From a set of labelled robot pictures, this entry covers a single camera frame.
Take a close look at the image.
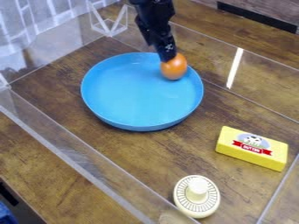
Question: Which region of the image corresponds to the black bar on background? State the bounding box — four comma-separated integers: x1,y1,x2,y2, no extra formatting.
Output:
218,1,299,34

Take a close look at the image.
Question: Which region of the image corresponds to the orange ball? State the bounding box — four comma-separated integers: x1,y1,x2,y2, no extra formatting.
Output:
161,53,189,81

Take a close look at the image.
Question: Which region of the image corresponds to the yellow butter block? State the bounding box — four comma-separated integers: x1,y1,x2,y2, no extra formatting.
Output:
216,126,289,172

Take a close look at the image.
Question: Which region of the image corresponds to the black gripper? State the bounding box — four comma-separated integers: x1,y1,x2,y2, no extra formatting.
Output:
130,0,177,62

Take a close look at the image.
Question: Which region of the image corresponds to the blue round tray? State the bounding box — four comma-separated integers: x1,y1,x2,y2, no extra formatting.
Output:
81,52,205,131

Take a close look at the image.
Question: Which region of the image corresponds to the clear acrylic enclosure wall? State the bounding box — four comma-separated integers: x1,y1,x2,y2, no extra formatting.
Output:
0,0,299,224

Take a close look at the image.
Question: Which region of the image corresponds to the cream round knob toy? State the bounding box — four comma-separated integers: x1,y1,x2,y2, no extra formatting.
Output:
173,175,221,219

